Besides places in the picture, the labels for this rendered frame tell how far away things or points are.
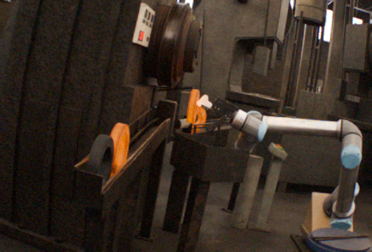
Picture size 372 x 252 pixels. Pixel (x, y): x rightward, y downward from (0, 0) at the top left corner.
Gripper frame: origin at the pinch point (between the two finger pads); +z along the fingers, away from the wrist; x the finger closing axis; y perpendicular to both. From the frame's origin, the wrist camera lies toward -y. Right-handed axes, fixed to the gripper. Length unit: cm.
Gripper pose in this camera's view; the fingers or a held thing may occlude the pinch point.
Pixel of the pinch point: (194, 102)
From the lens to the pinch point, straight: 213.0
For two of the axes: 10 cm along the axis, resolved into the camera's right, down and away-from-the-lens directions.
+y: 4.5, -8.9, -1.1
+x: -1.1, 0.6, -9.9
